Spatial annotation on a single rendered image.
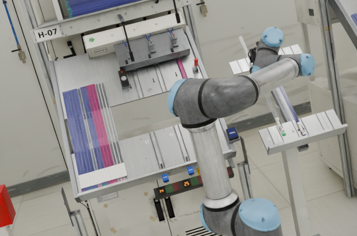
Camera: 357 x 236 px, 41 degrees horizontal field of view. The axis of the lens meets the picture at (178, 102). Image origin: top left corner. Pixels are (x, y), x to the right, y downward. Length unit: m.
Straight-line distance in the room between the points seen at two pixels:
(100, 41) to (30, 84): 1.69
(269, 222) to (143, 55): 1.09
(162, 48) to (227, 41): 1.77
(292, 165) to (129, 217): 0.83
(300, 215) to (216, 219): 0.93
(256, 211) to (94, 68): 1.16
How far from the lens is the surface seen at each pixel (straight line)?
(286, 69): 1.53
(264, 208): 1.49
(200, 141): 1.43
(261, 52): 1.71
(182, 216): 2.46
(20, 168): 4.12
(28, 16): 2.36
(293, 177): 2.31
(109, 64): 2.30
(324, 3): 2.62
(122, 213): 2.41
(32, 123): 3.98
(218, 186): 1.49
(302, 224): 2.44
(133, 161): 2.04
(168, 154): 2.03
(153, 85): 2.20
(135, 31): 2.30
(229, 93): 1.31
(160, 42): 2.26
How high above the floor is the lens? 1.54
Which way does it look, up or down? 16 degrees down
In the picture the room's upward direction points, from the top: 14 degrees counter-clockwise
